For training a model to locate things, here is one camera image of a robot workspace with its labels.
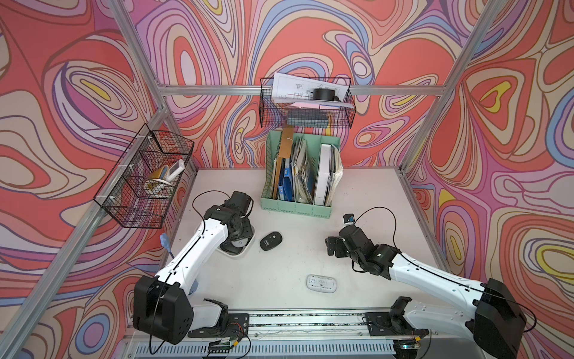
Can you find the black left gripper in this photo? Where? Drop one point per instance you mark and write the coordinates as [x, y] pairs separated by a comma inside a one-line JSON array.
[[247, 229]]

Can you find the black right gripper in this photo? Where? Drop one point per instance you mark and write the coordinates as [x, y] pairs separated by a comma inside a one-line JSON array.
[[337, 241]]

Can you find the grey mouse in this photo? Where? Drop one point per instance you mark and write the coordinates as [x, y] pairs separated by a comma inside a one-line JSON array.
[[240, 244]]

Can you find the black mouse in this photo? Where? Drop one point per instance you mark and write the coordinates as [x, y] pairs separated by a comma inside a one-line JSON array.
[[271, 241]]

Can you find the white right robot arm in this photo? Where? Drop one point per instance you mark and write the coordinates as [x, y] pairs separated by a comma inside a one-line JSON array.
[[484, 313]]

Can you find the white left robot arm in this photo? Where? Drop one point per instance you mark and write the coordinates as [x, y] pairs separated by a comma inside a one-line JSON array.
[[164, 304]]

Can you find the white storage box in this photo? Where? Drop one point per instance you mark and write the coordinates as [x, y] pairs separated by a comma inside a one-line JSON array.
[[228, 249]]

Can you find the white upside-down mouse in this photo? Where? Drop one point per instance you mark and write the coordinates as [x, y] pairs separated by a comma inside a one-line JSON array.
[[321, 284]]

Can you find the blue booklet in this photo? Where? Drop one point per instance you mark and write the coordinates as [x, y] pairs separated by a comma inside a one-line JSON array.
[[285, 186]]

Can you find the green file organizer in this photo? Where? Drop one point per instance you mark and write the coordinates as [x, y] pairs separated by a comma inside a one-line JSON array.
[[272, 147]]

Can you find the magazines stack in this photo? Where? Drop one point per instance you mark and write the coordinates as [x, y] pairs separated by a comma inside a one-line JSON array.
[[302, 173]]

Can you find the white binder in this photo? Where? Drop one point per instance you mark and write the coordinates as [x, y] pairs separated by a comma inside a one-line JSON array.
[[324, 174]]

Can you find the brown folder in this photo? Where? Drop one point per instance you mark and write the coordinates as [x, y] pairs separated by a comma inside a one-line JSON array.
[[284, 153]]

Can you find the white paper sheets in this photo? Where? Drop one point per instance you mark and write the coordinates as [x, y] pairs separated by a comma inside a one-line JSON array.
[[298, 90]]

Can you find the black tape roll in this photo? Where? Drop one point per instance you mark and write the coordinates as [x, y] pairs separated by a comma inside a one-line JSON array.
[[325, 95]]

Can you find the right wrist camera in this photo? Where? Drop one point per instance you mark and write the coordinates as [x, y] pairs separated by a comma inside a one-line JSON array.
[[349, 219]]

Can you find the black wire basket left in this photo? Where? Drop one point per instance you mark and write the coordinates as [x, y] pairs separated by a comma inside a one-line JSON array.
[[149, 155]]

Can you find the black wire basket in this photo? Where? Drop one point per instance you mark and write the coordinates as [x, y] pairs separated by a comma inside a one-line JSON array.
[[275, 115], [149, 155]]

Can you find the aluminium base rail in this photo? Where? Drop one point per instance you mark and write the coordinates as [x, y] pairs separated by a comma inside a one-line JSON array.
[[342, 333]]

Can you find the black wire basket back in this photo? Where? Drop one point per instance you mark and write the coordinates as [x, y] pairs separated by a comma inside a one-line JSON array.
[[275, 115]]

